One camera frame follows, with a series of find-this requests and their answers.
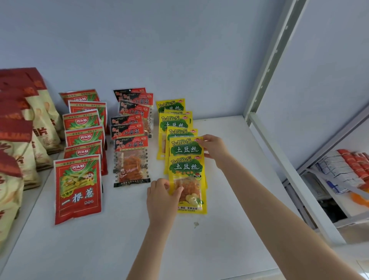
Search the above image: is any person's left hand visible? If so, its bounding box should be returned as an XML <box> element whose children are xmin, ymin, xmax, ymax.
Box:
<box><xmin>146</xmin><ymin>178</ymin><xmax>184</xmax><ymax>228</ymax></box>

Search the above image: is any row of beige chip bags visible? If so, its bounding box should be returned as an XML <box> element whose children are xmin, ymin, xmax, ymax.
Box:
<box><xmin>0</xmin><ymin>67</ymin><xmax>65</xmax><ymax>251</ymax></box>

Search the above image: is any row of red packets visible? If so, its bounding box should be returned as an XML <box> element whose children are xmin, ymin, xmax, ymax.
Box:
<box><xmin>54</xmin><ymin>89</ymin><xmax>108</xmax><ymax>225</ymax></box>

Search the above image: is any row of black-red packets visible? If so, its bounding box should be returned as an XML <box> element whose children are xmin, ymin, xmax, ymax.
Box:
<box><xmin>110</xmin><ymin>87</ymin><xmax>154</xmax><ymax>188</ymax></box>

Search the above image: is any yellow snack packet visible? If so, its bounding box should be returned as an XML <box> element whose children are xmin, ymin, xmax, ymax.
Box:
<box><xmin>168</xmin><ymin>156</ymin><xmax>208</xmax><ymax>215</ymax></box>
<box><xmin>169</xmin><ymin>136</ymin><xmax>206</xmax><ymax>162</ymax></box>

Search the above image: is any row of yellow packets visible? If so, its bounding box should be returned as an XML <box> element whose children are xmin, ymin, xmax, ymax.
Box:
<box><xmin>156</xmin><ymin>99</ymin><xmax>199</xmax><ymax>175</ymax></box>

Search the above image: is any white metal shelf post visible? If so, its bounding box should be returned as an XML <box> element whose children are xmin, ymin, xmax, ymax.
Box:
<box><xmin>243</xmin><ymin>0</ymin><xmax>310</xmax><ymax>123</ymax></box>

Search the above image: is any white shelf unit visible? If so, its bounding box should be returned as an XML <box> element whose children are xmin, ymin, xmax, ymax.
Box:
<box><xmin>283</xmin><ymin>105</ymin><xmax>369</xmax><ymax>231</ymax></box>

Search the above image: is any row of orange-red packets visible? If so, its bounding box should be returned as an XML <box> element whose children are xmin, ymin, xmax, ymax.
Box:
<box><xmin>337</xmin><ymin>148</ymin><xmax>369</xmax><ymax>182</ymax></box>

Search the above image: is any person's right hand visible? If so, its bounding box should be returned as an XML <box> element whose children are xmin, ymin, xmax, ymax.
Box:
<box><xmin>197</xmin><ymin>134</ymin><xmax>231</xmax><ymax>169</ymax></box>

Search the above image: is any person's right forearm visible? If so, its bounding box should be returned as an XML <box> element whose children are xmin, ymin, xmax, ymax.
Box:
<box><xmin>216</xmin><ymin>154</ymin><xmax>367</xmax><ymax>280</ymax></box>

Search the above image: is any white metal shelf rail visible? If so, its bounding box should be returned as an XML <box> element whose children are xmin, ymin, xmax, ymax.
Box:
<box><xmin>248</xmin><ymin>112</ymin><xmax>346</xmax><ymax>246</ymax></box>

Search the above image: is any person's left forearm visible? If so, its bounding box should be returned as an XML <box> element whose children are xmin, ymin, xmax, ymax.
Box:
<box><xmin>126</xmin><ymin>222</ymin><xmax>180</xmax><ymax>280</ymax></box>

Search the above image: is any stack of white-blue boxes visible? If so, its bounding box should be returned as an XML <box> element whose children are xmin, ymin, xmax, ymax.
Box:
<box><xmin>314</xmin><ymin>151</ymin><xmax>365</xmax><ymax>194</ymax></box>

